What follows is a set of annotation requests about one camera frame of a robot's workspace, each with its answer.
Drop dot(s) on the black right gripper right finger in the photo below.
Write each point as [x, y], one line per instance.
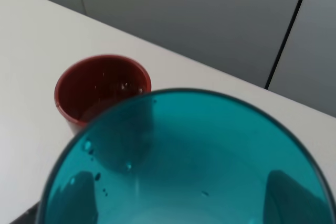
[286, 201]

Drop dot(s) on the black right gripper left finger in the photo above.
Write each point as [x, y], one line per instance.
[75, 203]

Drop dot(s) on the teal transparent plastic cup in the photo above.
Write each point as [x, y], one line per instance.
[184, 156]

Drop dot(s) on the red plastic cup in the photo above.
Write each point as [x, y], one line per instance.
[94, 84]

